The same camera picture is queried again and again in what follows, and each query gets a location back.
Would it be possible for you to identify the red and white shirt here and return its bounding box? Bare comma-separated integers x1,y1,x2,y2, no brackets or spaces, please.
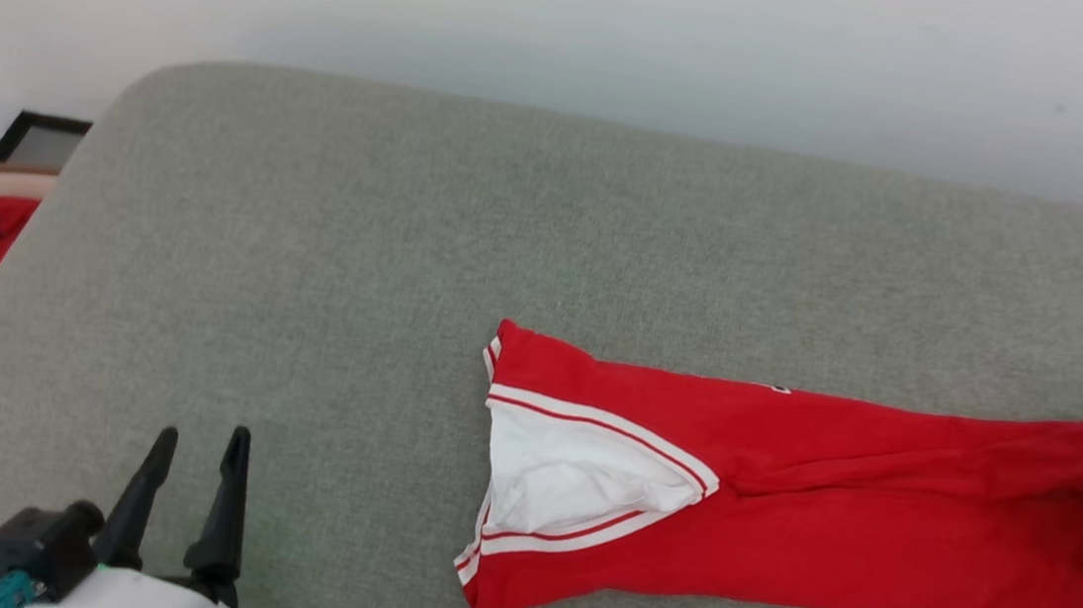
450,315,1083,608

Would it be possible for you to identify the teal cable connector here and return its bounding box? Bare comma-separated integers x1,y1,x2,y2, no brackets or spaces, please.
0,567,49,608

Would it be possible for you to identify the black framed panel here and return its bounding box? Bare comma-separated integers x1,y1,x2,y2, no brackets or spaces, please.
0,108,94,174

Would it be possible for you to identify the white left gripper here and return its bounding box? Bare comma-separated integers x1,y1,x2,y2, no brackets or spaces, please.
26,407,268,608

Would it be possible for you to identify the grey fabric sofa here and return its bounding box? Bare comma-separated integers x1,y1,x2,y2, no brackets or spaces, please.
0,40,1083,608

